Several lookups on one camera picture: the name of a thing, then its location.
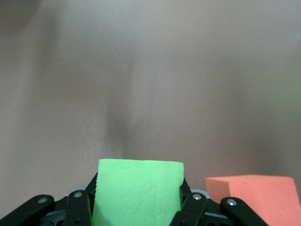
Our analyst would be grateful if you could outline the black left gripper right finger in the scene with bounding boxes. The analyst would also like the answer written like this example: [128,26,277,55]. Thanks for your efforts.
[170,178,208,226]

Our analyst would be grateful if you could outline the orange foam cube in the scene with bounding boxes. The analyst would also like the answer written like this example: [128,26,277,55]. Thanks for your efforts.
[205,175,301,226]

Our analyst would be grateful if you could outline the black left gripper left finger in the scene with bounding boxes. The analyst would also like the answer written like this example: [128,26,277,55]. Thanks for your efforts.
[64,173,98,226]

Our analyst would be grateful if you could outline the green foam cube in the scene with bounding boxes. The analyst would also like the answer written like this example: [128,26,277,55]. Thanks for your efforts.
[92,159,185,226]

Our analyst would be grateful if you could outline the brown paper table cover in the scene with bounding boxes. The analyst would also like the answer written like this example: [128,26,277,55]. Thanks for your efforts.
[0,0,301,226]

